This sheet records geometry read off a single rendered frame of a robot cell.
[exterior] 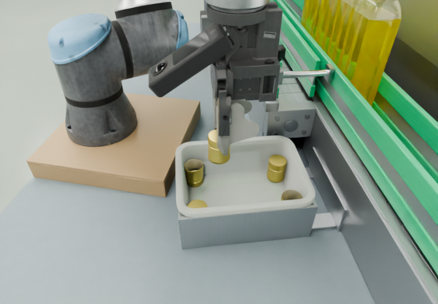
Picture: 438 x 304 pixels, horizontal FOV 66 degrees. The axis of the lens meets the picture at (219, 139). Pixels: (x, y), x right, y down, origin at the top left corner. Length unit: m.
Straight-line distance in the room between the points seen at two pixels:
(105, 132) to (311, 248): 0.45
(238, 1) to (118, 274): 0.43
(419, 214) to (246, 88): 0.26
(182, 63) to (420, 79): 0.51
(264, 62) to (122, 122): 0.39
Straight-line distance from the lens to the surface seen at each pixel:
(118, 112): 0.72
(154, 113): 0.81
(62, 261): 0.63
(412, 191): 0.48
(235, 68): 0.41
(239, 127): 0.47
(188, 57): 0.41
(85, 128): 0.73
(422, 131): 0.58
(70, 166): 0.71
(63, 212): 0.69
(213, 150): 0.51
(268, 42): 0.43
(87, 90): 0.69
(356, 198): 0.57
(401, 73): 0.82
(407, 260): 0.49
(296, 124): 0.68
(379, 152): 0.53
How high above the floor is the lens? 1.24
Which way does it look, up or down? 39 degrees down
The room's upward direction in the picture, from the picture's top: straight up
